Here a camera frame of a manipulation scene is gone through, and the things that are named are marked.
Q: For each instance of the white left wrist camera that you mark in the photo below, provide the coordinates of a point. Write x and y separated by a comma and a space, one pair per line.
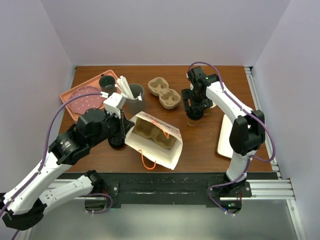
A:
114, 103

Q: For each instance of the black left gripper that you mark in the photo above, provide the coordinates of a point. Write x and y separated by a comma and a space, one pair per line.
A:
124, 124

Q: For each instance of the grey cylindrical utensil holder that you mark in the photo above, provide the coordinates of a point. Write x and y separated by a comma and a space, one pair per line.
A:
134, 106

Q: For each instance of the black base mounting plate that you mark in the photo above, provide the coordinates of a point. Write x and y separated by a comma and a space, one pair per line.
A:
168, 188

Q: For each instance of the pink polka dot plate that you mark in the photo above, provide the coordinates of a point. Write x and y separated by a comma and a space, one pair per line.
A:
82, 104

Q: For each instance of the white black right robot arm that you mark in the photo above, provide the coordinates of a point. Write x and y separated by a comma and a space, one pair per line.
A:
248, 130

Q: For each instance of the black plastic cup lid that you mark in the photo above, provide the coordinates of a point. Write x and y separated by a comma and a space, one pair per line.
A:
195, 115

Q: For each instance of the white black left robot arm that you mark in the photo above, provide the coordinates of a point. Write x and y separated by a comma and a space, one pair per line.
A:
26, 204

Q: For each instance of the cardboard two-cup carrier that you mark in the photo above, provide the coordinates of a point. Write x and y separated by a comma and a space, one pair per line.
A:
168, 97

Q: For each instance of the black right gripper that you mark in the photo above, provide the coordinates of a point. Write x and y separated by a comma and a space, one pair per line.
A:
187, 94

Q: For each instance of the brown paper coffee cup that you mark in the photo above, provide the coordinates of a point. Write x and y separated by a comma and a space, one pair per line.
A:
193, 121

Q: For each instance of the pink rectangular tray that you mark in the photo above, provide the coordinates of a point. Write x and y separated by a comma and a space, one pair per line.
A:
91, 82

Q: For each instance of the dark green mug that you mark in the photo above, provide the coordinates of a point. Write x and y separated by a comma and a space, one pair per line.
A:
107, 84

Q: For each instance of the cream paper takeout bag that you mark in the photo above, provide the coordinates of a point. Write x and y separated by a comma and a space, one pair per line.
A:
166, 158

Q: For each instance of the white plastic stirrer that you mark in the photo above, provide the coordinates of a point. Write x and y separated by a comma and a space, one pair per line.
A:
139, 97

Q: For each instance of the white rectangular plate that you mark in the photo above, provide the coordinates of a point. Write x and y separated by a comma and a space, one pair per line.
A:
224, 147

